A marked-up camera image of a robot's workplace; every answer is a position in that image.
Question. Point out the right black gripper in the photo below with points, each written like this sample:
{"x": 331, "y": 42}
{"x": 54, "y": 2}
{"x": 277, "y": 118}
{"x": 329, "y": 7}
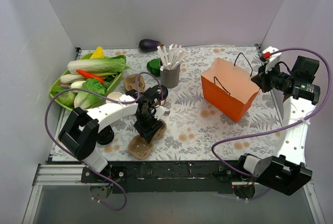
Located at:
{"x": 264, "y": 81}

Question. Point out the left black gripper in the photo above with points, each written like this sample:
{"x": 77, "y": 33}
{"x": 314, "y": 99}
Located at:
{"x": 148, "y": 127}

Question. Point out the cardboard cup carrier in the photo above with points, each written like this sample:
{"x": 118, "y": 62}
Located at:
{"x": 140, "y": 148}
{"x": 131, "y": 81}

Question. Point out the orange paper bag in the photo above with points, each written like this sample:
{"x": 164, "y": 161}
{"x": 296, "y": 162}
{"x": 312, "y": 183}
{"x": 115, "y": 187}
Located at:
{"x": 229, "y": 88}

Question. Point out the brown paper coffee cup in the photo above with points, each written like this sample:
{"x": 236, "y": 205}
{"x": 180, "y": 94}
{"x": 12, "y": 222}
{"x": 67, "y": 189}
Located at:
{"x": 162, "y": 102}

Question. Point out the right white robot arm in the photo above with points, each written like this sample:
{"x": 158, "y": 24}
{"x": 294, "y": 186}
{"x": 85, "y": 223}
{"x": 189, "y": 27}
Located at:
{"x": 285, "y": 170}

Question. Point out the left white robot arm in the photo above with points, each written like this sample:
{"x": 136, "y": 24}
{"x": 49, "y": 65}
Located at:
{"x": 85, "y": 128}

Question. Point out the stack of paper cups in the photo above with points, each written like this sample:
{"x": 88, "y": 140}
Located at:
{"x": 113, "y": 97}

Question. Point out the floral table mat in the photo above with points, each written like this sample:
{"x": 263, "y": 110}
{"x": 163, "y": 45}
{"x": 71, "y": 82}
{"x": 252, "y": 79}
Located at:
{"x": 196, "y": 130}

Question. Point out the grey straw holder cup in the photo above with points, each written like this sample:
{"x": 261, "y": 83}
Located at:
{"x": 170, "y": 78}

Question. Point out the green pepper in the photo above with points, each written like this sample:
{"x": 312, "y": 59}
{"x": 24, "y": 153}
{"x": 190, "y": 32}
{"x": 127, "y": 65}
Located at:
{"x": 153, "y": 67}

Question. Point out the green lettuce leaf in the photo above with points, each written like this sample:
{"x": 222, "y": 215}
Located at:
{"x": 86, "y": 100}

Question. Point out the napa cabbage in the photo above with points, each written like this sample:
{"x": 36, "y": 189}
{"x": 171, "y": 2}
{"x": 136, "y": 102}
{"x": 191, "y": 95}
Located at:
{"x": 99, "y": 65}

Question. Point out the purple eggplant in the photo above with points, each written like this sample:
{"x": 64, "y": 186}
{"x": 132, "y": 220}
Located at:
{"x": 148, "y": 45}

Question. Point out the red chili pepper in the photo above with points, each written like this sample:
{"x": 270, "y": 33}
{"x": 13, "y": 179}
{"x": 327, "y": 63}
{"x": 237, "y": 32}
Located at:
{"x": 88, "y": 75}

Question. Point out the yellow corn cob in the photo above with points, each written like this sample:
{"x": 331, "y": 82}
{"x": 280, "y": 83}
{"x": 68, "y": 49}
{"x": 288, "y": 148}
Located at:
{"x": 98, "y": 53}

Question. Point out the white radish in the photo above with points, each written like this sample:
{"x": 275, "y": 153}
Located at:
{"x": 70, "y": 78}

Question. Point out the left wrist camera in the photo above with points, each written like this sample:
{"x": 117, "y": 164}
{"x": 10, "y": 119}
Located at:
{"x": 160, "y": 111}

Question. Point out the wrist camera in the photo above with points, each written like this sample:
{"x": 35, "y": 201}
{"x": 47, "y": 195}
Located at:
{"x": 160, "y": 111}
{"x": 270, "y": 59}

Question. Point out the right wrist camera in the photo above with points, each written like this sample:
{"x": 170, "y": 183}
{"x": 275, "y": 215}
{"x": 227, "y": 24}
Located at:
{"x": 270, "y": 59}

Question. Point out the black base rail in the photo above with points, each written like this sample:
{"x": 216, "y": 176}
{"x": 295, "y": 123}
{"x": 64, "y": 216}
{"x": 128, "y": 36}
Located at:
{"x": 225, "y": 181}

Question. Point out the aluminium frame rail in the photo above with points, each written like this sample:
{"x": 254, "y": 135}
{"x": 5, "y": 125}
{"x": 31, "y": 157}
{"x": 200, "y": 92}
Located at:
{"x": 78, "y": 174}

